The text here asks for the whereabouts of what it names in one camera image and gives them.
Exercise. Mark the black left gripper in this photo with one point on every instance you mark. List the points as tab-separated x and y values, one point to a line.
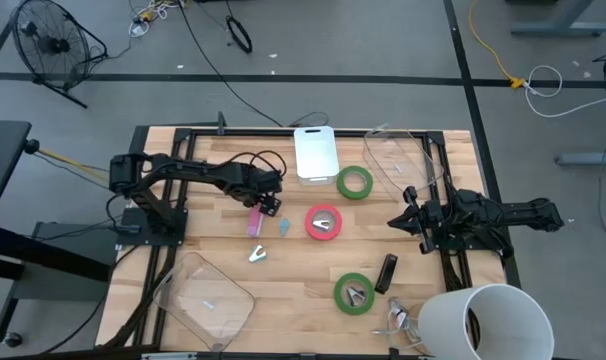
255	182

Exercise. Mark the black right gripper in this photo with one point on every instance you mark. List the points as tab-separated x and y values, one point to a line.
433	220

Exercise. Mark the pink stapler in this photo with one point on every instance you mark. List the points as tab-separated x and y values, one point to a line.
255	225

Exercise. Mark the light blue staple remover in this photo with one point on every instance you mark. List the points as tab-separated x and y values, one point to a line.
284	227

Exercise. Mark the red tape roll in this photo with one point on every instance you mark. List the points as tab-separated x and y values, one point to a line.
308	222

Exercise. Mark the black stapler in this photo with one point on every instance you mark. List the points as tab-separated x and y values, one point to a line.
386	272

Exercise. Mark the green tape roll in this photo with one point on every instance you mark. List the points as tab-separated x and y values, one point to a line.
340	182
337	295

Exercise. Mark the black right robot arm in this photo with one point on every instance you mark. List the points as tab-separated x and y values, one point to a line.
528	212

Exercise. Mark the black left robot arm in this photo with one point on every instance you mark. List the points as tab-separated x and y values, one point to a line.
183	170

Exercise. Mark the white plastic bin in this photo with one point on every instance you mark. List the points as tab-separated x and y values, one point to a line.
315	160

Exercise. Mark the clear plastic bin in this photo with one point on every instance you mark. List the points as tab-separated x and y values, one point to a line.
398	155
203	300

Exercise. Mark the white cylindrical container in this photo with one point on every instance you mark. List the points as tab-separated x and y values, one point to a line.
443	325

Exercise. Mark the grey desk foot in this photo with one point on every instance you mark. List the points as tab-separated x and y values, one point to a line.
588	159

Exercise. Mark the yellow rod with black knob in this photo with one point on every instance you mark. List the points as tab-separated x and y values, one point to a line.
31	146

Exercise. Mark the grey desk leg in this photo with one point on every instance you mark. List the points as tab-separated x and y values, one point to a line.
563	27

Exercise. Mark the black floor fan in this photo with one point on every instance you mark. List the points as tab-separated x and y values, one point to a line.
53	46

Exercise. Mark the black desk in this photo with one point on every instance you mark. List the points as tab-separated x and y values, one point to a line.
3	160

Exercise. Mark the black aluminium table frame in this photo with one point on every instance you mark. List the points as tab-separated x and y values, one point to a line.
453	272

